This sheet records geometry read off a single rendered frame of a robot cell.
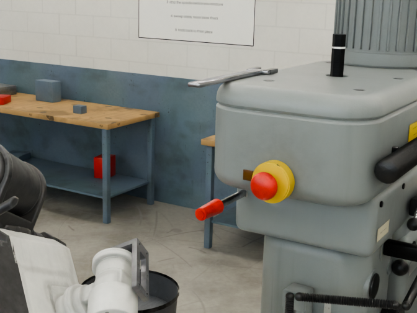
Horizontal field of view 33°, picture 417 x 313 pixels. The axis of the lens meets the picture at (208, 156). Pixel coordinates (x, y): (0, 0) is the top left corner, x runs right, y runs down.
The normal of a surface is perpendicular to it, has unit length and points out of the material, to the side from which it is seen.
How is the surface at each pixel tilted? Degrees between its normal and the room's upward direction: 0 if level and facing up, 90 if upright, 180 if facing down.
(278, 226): 90
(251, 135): 90
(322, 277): 90
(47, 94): 90
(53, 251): 58
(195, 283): 0
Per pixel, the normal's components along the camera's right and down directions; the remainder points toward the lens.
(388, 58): -0.19, 0.23
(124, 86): -0.51, 0.19
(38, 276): 0.84, -0.45
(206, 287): 0.03, -0.97
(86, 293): -0.54, -0.62
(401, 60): 0.10, 0.24
